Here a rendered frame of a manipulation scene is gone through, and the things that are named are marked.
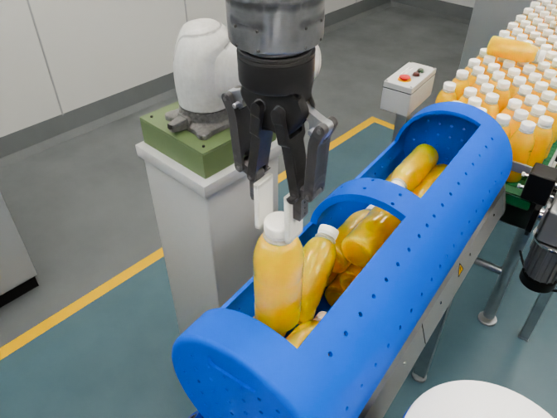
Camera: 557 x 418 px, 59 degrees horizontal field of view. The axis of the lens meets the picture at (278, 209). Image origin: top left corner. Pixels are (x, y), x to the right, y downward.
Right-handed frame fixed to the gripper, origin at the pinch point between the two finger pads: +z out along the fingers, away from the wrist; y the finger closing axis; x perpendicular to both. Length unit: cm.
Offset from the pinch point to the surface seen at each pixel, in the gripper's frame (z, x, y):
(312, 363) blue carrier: 19.7, -4.3, 8.4
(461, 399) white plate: 37.3, 14.3, 25.8
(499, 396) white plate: 37, 19, 31
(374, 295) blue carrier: 20.9, 11.9, 9.2
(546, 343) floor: 143, 132, 44
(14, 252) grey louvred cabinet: 113, 17, -158
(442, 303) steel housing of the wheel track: 54, 47, 13
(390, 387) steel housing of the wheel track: 54, 20, 13
